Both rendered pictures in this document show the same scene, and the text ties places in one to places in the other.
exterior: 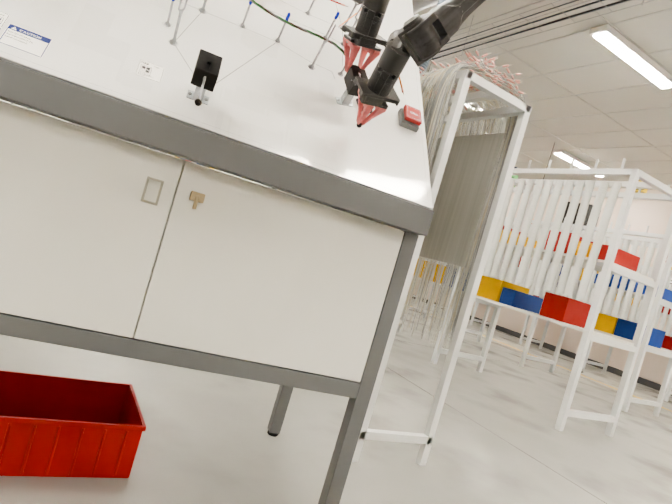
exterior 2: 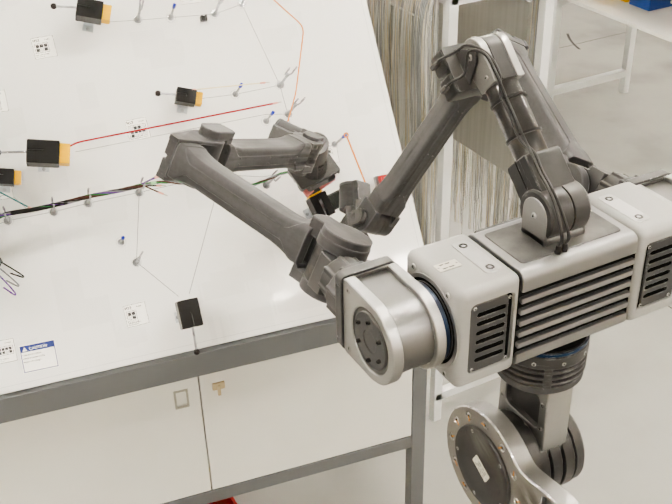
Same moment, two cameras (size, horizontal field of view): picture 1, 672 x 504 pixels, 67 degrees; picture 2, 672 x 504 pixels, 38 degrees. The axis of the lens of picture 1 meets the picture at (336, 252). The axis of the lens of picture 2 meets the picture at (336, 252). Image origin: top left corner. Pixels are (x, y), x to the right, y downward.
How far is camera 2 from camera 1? 1.67 m
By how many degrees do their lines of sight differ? 31
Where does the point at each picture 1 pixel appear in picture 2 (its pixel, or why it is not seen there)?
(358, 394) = (412, 443)
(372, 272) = not seen: hidden behind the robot
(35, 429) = not seen: outside the picture
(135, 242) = (185, 435)
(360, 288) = not seen: hidden behind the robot
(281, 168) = (281, 342)
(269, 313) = (312, 428)
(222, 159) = (229, 362)
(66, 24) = (52, 313)
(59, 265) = (138, 474)
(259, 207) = (272, 365)
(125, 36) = (98, 288)
